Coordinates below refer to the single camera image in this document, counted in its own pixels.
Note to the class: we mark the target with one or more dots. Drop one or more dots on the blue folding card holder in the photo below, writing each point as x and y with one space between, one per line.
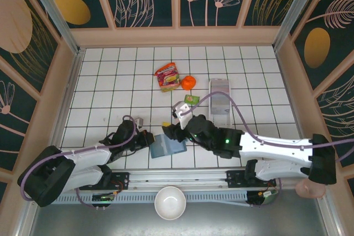
161 147

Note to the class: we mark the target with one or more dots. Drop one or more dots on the stack of pastel cards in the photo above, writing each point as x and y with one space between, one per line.
219 88

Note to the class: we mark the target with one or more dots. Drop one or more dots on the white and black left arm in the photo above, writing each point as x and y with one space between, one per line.
88 156

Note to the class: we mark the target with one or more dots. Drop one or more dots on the small green packet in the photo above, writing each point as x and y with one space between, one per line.
192 99

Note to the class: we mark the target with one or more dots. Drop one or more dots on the red snack packet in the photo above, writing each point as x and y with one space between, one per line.
166 77

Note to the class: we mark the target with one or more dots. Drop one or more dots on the orange mandarin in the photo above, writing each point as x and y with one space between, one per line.
188 82

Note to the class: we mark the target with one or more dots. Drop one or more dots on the white bowl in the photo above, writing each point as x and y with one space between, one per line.
170 203

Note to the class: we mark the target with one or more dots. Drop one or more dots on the electronics board with green light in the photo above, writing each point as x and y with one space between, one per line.
103 197

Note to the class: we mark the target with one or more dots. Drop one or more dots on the dark panel, single flower outline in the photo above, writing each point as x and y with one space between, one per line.
13 114

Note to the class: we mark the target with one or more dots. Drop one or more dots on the pink plastic cup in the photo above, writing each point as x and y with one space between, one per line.
309 191

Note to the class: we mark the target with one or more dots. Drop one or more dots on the dark panel with leaf outlines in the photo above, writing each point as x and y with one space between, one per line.
132 6

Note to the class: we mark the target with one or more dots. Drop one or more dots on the dark panel with feather outlines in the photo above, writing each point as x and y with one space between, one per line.
337 114

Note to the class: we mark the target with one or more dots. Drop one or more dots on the dark panel with gold oval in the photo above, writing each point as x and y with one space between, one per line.
72 9

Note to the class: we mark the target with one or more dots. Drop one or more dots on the dark panel, gold oval, feather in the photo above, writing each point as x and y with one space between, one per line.
318 48

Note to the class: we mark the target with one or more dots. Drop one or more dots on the dark panel, large peach oval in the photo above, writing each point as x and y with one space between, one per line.
16 17

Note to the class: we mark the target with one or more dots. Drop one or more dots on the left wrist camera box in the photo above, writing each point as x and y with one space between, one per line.
139 121

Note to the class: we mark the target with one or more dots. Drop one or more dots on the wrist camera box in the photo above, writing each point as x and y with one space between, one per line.
181 109
139 121

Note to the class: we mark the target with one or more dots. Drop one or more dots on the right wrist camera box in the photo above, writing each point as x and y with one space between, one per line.
181 109

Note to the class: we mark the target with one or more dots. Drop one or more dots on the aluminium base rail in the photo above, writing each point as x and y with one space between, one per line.
177 179

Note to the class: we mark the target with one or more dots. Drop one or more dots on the aluminium side rail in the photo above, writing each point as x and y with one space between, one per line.
69 95

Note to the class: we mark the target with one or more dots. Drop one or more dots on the aluminium frame bar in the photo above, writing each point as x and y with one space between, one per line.
329 216
27 220

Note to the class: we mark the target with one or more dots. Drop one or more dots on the aluminium corner post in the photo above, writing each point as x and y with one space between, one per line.
52 12

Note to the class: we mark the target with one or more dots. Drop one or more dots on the clear plastic corner post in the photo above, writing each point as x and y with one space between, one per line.
301 9

